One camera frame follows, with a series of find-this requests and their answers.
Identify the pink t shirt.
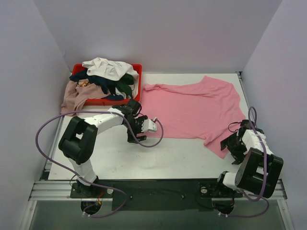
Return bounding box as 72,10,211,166
141,76,246,159

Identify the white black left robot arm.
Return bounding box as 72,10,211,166
59,99,156,197

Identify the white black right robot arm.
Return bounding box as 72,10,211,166
214,120,283,198

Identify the dark green t shirt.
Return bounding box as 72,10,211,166
115,73,134,98

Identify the navy blue t shirt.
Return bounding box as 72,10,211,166
70,70,126,101

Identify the white t shirt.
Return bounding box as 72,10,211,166
82,57,139,81

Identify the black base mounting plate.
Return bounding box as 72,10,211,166
70,179,242,211

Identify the red plastic bin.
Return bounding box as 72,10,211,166
72,63,142,106

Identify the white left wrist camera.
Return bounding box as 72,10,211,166
141,119,157,132

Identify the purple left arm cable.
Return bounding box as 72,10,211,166
35,110,165,219

